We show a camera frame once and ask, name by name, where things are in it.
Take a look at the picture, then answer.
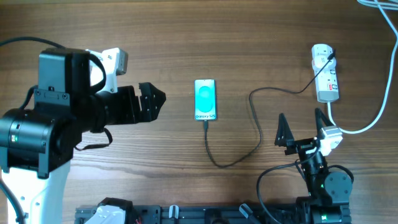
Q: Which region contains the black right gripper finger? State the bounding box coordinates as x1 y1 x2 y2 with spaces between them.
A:
315 108 333 133
274 113 294 147

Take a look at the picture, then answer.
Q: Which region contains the blue screen smartphone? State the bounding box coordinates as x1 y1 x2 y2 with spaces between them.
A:
194 79 217 121

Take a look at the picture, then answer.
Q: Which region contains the black charger cable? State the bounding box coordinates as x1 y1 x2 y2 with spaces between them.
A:
203 49 336 169

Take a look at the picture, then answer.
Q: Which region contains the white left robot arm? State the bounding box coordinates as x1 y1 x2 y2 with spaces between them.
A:
1 48 166 223

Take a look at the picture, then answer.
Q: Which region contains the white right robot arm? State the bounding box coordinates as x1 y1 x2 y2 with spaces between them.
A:
275 108 354 223

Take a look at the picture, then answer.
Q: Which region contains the white charger plug adapter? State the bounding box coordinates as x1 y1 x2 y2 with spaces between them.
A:
312 54 336 72

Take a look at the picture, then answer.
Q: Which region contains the white power strip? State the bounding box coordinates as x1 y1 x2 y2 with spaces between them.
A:
312 44 339 103

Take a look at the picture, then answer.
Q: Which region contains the white power strip cable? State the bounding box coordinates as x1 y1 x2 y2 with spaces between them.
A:
326 0 398 135

